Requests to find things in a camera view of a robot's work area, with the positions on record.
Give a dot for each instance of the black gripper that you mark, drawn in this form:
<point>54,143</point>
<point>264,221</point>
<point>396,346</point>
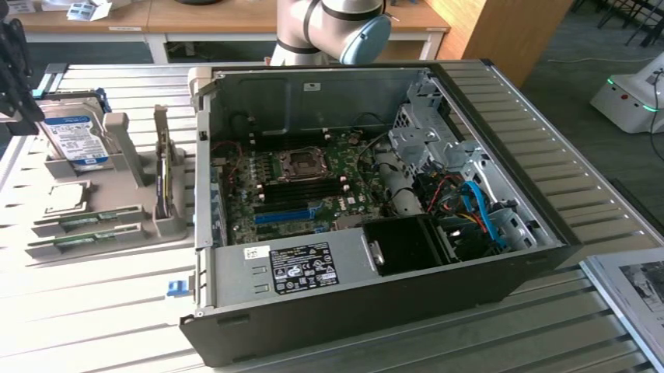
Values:
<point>15,70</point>

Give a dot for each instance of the grey power supply unit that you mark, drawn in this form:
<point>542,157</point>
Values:
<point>301,272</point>

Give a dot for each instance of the black chair legs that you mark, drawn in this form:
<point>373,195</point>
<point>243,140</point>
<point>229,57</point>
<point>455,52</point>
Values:
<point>633,19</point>

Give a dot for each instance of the black RAM slot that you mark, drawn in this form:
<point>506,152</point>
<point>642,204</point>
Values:
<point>300,183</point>
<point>301,189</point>
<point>303,194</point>
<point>305,200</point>

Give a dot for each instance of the silver CPU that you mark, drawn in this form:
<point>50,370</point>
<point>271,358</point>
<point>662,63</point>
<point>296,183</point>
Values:
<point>68,197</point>

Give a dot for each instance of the blue plastic clip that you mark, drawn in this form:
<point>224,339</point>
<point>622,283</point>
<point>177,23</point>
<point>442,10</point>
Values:
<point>180,289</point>

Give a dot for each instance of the white paper boxes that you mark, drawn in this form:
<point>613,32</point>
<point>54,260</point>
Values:
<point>89,8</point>

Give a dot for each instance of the green RAM stick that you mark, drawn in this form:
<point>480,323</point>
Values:
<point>86,221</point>
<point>84,239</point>

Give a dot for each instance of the wooden desk with white frame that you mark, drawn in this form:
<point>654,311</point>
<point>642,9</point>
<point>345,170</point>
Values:
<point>208,19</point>

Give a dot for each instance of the black open PC case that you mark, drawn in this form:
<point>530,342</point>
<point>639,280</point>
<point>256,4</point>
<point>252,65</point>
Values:
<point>364,311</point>

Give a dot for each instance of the blue expansion slot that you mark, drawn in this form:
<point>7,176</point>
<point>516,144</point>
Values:
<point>283,216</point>

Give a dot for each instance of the silver metal disk bay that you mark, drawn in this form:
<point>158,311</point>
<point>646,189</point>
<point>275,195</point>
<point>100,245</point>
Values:
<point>431,143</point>

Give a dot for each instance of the hard disk with blue label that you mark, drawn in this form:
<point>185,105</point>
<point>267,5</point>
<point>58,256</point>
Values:
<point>73,136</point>

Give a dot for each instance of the wooden cabinet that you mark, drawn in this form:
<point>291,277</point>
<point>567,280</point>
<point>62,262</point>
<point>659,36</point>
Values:
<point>494,35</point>

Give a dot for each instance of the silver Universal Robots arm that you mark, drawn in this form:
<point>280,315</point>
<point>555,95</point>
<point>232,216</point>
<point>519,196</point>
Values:
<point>312,27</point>

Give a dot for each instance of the grey parts rack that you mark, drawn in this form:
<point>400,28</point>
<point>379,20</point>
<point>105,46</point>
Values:
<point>120,217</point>

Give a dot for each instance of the white mobile machine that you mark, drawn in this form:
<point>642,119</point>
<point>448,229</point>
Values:
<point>630,97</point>

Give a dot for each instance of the CPU socket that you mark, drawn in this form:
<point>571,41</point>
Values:
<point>301,163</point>

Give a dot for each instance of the printed booklet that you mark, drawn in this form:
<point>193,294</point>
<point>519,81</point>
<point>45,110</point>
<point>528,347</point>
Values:
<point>633,295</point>

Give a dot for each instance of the graphics card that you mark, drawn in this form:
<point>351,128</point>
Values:
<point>165,175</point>

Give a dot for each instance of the green motherboard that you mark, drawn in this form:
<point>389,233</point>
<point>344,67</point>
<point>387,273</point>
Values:
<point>312,190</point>

